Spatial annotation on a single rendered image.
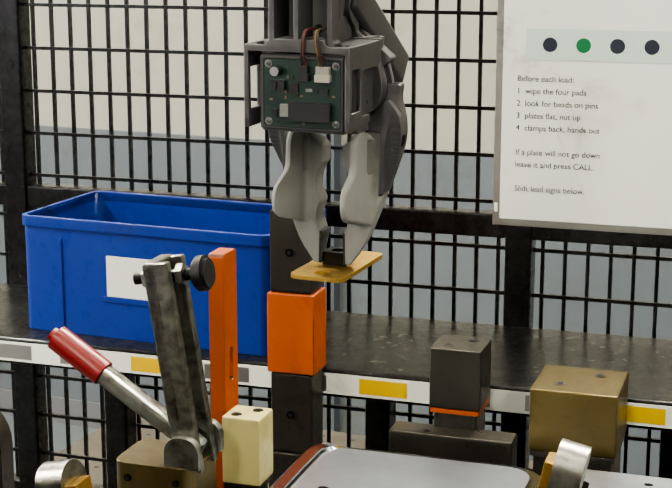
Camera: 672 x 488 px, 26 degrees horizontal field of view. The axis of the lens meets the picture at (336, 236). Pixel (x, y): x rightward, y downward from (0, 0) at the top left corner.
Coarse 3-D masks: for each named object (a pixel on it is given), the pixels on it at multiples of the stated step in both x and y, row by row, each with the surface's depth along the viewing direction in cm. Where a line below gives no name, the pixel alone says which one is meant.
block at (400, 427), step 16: (400, 432) 139; (416, 432) 139; (432, 432) 139; (448, 432) 139; (464, 432) 139; (480, 432) 139; (496, 432) 139; (400, 448) 140; (416, 448) 139; (432, 448) 138; (448, 448) 138; (464, 448) 137; (480, 448) 137; (496, 448) 136; (512, 448) 136; (512, 464) 137
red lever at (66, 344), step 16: (48, 336) 119; (64, 336) 119; (64, 352) 119; (80, 352) 118; (96, 352) 119; (80, 368) 119; (96, 368) 118; (112, 368) 119; (112, 384) 118; (128, 384) 118; (128, 400) 118; (144, 400) 118; (144, 416) 118; (160, 416) 117
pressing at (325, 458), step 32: (320, 448) 133; (352, 448) 135; (288, 480) 126; (320, 480) 127; (352, 480) 127; (384, 480) 127; (416, 480) 127; (448, 480) 127; (480, 480) 127; (512, 480) 127
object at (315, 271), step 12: (324, 252) 98; (336, 252) 98; (372, 252) 102; (312, 264) 98; (324, 264) 98; (336, 264) 98; (360, 264) 98; (372, 264) 100; (300, 276) 95; (312, 276) 95; (324, 276) 95; (336, 276) 95; (348, 276) 95
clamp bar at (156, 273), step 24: (144, 264) 114; (168, 264) 114; (192, 264) 113; (168, 288) 114; (168, 312) 114; (192, 312) 117; (168, 336) 115; (192, 336) 117; (168, 360) 115; (192, 360) 118; (168, 384) 115; (192, 384) 118; (168, 408) 116; (192, 408) 116; (192, 432) 116; (216, 456) 119
